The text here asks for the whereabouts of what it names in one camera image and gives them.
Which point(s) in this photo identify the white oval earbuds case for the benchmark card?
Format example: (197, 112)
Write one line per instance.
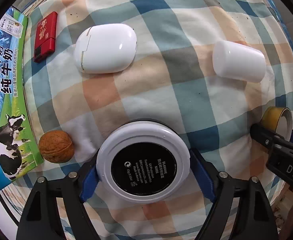
(105, 49)

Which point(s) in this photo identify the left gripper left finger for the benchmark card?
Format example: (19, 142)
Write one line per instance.
(53, 206)

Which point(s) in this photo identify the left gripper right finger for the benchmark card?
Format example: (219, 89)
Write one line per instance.
(254, 217)

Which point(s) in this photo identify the white plastic cup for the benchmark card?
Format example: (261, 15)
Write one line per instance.
(239, 62)

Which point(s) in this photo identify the tape roll with gold rim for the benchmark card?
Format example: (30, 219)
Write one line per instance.
(278, 120)

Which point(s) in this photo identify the red rectangular box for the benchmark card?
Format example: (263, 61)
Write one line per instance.
(45, 37)

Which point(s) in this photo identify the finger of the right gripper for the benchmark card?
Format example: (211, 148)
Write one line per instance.
(280, 151)

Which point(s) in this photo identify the milk carton cardboard box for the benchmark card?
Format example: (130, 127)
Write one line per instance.
(19, 152)

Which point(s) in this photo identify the white round cosmetic jar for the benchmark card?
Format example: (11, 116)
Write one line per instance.
(143, 162)

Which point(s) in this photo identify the plaid checkered cloth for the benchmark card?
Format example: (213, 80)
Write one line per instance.
(171, 80)

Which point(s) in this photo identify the brown walnut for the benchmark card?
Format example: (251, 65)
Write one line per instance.
(56, 146)

